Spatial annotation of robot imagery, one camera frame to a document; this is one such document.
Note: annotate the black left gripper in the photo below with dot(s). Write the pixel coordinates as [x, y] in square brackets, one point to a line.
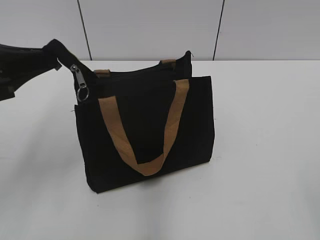
[13, 76]

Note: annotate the silver zipper pull with ring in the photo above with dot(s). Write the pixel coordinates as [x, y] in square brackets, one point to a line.
[82, 92]

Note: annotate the black canvas tote bag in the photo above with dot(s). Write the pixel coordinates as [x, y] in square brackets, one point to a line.
[104, 168]

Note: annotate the tan rear bag handle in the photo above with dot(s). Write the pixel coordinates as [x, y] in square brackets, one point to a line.
[171, 63]

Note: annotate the tan bag handle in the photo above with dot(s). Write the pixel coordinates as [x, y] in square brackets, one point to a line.
[171, 63]
[144, 127]

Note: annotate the tan front bag handle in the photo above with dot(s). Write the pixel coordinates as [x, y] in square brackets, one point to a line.
[144, 127]

